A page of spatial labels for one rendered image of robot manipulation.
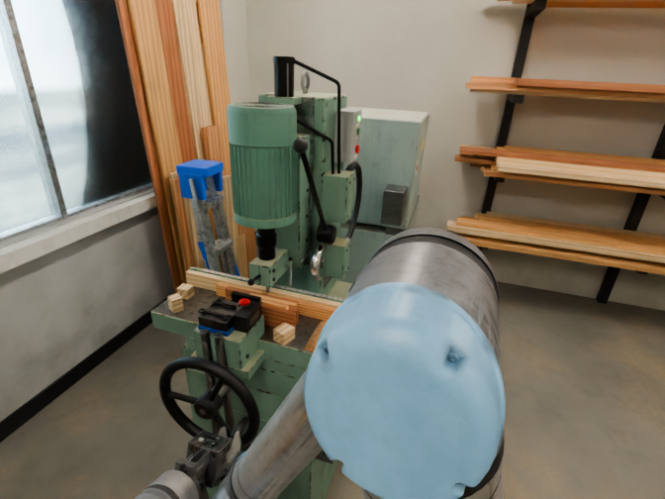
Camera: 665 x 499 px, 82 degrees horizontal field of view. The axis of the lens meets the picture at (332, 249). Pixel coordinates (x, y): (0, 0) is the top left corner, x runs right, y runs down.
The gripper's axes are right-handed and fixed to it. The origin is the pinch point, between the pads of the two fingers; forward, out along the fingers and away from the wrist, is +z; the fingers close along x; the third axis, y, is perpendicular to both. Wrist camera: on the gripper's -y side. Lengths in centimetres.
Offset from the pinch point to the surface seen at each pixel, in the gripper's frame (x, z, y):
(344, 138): -3, 42, 80
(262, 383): 5.4, 24.1, 3.4
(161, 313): 39.3, 19.1, 18.6
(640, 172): -144, 197, 106
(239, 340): 6.7, 8.7, 21.1
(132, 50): 128, 88, 122
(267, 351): 3.4, 19.8, 15.1
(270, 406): 3.1, 27.0, -4.5
